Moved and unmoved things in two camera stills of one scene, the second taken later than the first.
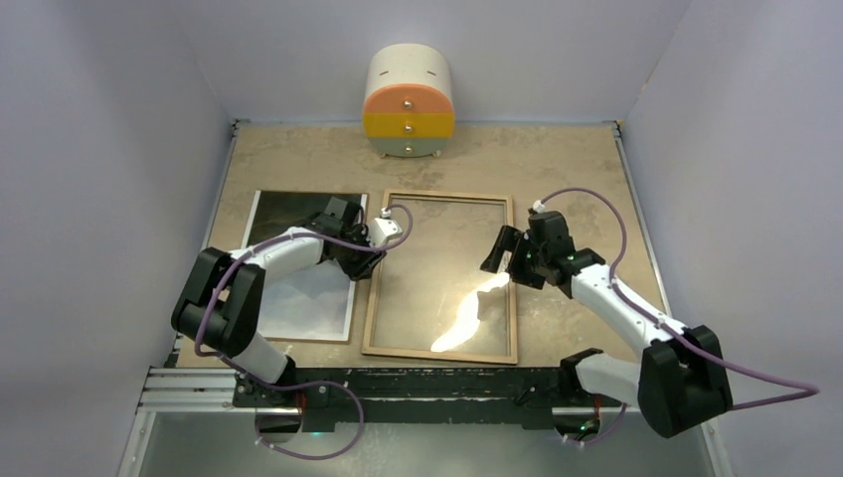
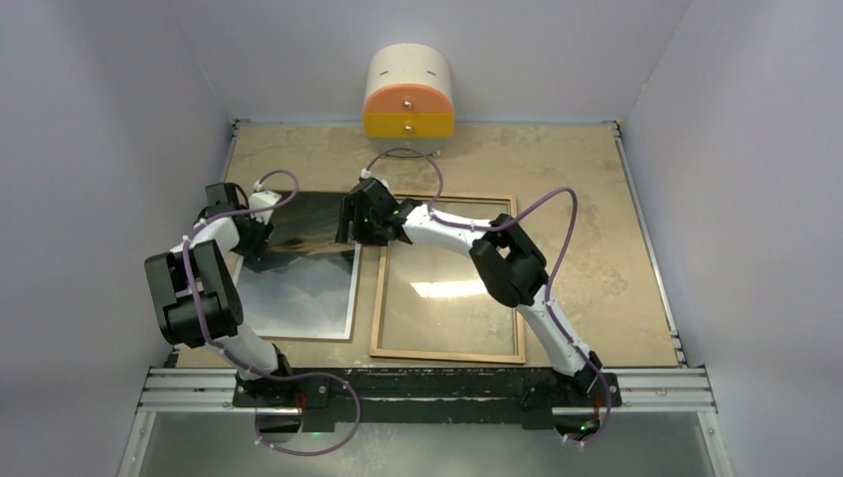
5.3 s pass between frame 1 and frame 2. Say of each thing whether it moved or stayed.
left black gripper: moved
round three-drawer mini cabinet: stayed
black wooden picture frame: stayed
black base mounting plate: stayed
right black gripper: moved
